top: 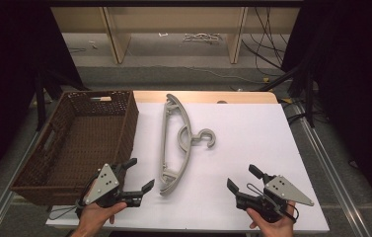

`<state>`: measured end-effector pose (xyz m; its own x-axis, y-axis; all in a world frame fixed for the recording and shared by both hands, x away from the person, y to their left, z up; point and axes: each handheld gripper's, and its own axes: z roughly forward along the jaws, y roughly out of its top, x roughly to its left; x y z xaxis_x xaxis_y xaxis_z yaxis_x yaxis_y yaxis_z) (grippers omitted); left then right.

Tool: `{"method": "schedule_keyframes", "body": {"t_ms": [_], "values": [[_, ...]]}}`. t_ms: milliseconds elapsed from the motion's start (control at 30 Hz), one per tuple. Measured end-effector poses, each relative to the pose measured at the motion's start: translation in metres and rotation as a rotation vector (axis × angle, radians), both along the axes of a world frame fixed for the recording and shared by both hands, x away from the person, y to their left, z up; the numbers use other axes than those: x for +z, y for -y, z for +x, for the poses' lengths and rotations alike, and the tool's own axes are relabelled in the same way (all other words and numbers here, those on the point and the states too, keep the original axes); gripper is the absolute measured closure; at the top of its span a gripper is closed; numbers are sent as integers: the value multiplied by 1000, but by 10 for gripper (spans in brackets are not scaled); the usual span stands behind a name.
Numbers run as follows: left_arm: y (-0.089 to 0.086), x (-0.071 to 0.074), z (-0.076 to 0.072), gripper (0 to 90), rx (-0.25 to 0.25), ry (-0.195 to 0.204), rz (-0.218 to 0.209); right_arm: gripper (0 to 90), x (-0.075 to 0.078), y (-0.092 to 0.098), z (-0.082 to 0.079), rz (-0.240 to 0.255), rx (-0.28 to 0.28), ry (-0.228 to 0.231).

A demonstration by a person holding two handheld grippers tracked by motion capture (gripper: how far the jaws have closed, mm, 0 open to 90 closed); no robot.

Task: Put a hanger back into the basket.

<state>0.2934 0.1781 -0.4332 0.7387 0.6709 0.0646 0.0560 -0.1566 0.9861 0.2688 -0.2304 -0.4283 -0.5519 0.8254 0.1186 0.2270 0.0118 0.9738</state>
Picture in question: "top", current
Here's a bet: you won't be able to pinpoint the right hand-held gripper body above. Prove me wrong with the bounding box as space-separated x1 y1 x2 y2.
235 174 315 224

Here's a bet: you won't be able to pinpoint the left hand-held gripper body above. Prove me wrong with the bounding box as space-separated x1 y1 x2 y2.
74 163 142 210

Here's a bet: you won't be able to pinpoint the brown woven basket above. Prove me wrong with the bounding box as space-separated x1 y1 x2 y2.
10 90 140 206

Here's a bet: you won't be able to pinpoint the person's left hand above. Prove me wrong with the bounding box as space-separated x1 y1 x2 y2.
75 182 128 235

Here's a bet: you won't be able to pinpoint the person's right hand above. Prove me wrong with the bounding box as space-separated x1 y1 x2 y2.
246 200 297 237

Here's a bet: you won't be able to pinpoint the white table mat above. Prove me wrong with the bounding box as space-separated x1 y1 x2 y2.
45 102 331 235

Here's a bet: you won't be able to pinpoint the black metal stand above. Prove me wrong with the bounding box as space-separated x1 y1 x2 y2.
35 65 90 132
259 62 317 128

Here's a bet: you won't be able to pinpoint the black curtain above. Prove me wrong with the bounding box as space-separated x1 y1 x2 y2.
281 0 372 225
0 0 87 198

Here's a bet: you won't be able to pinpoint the light wooden shelf unit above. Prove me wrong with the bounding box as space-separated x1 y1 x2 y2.
50 6 301 65

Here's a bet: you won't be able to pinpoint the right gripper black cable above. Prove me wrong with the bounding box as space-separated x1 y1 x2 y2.
247 183 300 225

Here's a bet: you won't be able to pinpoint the aluminium frame rail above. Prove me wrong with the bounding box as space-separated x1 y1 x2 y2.
295 102 372 237
0 131 41 237

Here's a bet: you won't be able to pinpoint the white floor cable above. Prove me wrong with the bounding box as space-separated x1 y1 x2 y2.
183 65 264 84

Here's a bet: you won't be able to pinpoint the hanging black cables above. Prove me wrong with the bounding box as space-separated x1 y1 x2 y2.
241 6 290 77

